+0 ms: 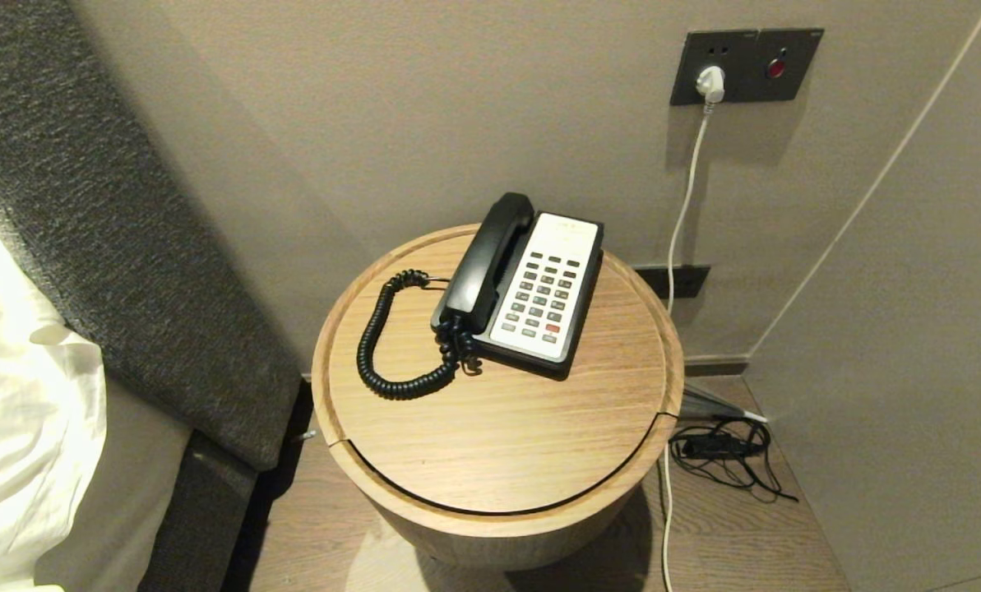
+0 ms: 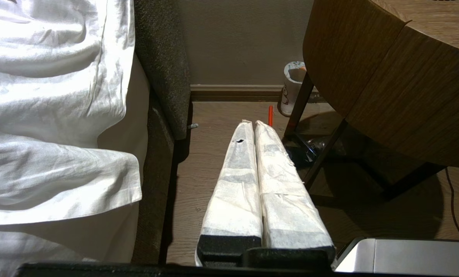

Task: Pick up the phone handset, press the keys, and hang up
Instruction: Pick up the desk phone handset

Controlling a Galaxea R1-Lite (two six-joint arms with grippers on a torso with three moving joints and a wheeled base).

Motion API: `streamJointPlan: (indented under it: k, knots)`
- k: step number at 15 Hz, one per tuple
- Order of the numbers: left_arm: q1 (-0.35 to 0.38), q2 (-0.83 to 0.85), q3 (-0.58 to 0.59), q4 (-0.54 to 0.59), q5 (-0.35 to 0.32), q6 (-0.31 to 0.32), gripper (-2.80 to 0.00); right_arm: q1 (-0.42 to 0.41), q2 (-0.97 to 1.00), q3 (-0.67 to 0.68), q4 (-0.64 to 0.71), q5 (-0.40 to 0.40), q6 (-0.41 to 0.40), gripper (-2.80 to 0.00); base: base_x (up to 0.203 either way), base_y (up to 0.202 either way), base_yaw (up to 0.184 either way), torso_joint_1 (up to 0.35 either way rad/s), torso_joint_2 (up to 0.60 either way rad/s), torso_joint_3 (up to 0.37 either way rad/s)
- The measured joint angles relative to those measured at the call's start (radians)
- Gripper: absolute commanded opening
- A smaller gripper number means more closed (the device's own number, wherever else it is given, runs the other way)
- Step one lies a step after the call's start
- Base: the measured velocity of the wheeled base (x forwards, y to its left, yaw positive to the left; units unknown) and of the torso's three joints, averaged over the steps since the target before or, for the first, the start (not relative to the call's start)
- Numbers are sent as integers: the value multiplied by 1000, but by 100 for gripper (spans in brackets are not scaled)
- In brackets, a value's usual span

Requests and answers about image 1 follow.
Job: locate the black telephone handset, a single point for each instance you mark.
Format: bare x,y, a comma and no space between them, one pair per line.
486,263

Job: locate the black and white telephone base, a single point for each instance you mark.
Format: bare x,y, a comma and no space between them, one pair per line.
552,279

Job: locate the round wooden side table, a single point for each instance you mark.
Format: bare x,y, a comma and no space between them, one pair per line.
498,444

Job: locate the brown skirting board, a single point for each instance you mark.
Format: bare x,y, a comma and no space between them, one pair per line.
716,365

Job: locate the grey tapered object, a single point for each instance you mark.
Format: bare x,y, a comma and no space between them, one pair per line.
704,403

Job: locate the black power adapter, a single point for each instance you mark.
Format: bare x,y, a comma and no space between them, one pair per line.
720,446

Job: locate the dark grey socket plate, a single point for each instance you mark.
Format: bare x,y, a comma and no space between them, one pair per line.
687,82

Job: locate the white power plug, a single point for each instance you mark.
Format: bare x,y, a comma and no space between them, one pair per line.
710,80

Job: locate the dark grey fabric bed base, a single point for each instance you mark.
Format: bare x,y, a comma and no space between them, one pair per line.
202,518

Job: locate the grey upholstered headboard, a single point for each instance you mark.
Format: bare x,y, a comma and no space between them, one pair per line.
128,247

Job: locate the dark plate with red button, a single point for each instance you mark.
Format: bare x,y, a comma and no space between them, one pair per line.
798,82

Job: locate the beige bed sheet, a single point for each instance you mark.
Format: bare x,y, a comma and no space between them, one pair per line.
120,493

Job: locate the white bedding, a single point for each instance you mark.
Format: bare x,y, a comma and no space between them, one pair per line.
21,411

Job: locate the black wall outlet plate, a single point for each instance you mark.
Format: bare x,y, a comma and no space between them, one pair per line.
691,281

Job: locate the small metal bracket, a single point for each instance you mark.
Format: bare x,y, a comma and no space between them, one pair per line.
306,435

